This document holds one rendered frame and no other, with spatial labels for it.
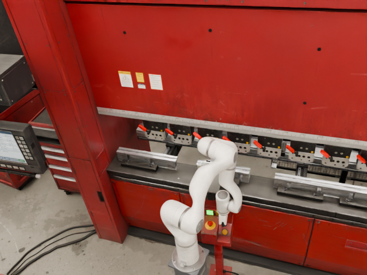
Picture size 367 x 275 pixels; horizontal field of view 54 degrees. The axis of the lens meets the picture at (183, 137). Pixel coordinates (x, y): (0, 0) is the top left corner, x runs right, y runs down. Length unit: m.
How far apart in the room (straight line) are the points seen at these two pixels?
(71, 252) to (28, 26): 2.11
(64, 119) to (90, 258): 1.44
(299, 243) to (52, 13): 2.25
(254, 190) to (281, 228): 0.36
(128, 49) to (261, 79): 0.81
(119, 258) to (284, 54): 2.29
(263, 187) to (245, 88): 0.81
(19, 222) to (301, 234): 2.71
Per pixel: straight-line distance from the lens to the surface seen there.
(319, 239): 2.83
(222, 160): 1.84
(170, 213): 1.82
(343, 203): 2.61
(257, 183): 2.67
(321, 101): 2.14
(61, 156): 3.59
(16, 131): 2.34
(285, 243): 2.93
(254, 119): 2.26
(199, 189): 1.83
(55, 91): 2.48
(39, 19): 2.24
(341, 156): 2.38
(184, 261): 2.08
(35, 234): 3.91
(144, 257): 3.40
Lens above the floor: 2.83
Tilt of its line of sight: 40 degrees down
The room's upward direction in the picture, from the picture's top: 7 degrees counter-clockwise
